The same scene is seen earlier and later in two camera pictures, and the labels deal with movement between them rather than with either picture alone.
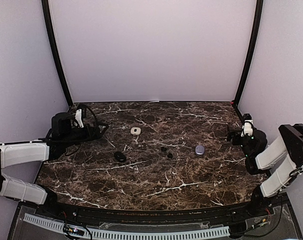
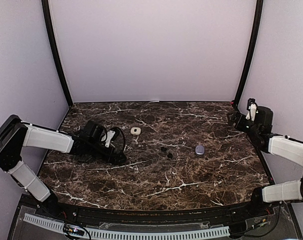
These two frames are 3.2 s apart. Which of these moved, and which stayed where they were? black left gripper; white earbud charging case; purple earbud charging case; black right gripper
Moved: black right gripper; black left gripper
Stayed: white earbud charging case; purple earbud charging case
